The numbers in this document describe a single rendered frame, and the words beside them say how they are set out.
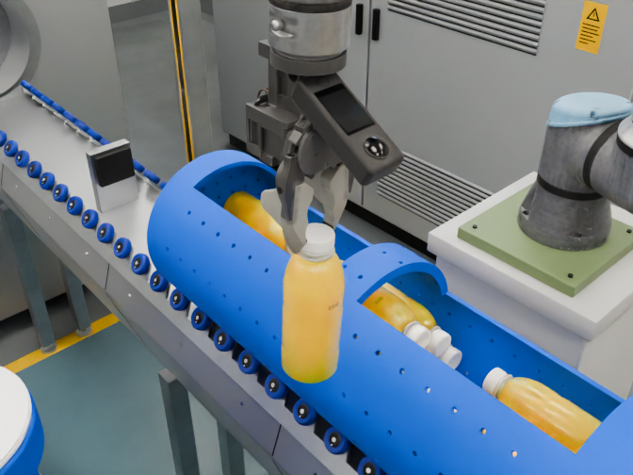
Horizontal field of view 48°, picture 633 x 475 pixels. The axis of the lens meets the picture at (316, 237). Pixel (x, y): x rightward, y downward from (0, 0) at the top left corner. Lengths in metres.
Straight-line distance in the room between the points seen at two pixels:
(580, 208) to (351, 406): 0.49
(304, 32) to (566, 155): 0.61
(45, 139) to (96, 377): 0.93
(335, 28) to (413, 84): 2.19
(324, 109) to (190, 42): 1.27
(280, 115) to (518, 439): 0.45
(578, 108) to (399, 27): 1.74
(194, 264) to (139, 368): 1.51
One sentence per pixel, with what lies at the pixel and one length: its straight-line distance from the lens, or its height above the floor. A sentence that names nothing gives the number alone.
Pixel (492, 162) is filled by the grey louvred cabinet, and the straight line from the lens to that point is 2.70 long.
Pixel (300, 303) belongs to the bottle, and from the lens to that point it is 0.78.
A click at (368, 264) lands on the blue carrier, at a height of 1.23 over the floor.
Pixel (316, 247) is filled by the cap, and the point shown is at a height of 1.41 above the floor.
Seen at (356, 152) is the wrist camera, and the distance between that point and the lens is 0.64.
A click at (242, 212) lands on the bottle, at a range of 1.34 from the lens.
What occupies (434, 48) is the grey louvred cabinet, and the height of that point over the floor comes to 0.93.
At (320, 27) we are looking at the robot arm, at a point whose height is 1.64.
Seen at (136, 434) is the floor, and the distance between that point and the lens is 2.48.
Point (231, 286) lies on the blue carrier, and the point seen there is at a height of 1.15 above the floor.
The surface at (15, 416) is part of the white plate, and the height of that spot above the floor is 1.04.
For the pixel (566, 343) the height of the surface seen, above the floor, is 1.07.
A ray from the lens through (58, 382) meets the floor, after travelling 2.72.
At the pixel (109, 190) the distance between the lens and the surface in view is 1.76.
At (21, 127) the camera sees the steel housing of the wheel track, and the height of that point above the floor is 0.93.
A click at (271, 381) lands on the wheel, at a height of 0.97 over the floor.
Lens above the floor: 1.85
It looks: 35 degrees down
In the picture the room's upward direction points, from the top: straight up
